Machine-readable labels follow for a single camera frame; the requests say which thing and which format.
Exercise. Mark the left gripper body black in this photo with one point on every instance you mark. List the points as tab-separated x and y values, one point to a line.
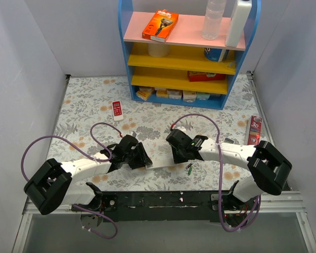
138	157

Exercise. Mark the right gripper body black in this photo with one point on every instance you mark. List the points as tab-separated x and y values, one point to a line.
178	154

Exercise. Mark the white remote control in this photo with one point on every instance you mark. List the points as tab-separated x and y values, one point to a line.
157	164

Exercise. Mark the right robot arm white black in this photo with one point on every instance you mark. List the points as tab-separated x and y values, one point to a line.
268	167

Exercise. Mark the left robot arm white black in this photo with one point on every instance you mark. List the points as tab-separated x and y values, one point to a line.
62	183

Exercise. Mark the grey remote with buttons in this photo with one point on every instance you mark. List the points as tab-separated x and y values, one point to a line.
228	140

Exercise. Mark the red white small remote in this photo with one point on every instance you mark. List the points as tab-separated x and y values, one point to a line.
117	111

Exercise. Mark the green battery lower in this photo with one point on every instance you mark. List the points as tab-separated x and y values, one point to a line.
189	171

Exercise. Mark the black base bar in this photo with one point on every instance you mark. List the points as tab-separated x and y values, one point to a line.
161	205

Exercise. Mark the floral table mat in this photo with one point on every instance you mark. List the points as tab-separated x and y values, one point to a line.
85	123

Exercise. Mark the white red small box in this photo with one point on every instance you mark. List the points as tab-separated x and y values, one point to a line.
189	96

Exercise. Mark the teal white small box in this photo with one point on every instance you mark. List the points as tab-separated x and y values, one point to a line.
202	96

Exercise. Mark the white small box centre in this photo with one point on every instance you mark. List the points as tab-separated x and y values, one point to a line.
174	94

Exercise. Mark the yellow white small box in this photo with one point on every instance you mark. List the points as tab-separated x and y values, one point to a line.
162	94

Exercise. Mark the orange yellow small box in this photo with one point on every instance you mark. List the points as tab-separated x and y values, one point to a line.
144	95

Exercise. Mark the red toothpaste box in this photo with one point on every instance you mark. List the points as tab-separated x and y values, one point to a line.
253	132

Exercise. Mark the red box on shelf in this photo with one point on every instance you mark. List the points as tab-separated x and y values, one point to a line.
195	76

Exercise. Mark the blue shelf unit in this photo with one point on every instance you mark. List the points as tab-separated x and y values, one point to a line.
187	54

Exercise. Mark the blue white round container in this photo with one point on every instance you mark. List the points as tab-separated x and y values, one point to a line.
215	54

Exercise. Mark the white paper roll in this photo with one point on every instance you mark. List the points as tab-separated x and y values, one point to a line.
158	50

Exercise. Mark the orange razor box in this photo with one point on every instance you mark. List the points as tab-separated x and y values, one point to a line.
160	26

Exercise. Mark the clear plastic bottle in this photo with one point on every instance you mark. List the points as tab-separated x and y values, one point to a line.
213	18

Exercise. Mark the white tall bottle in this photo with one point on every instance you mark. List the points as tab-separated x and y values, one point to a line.
239	17

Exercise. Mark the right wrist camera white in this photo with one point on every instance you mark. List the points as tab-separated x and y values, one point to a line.
181	128

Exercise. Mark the aluminium rail frame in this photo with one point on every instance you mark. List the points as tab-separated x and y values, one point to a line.
281	226

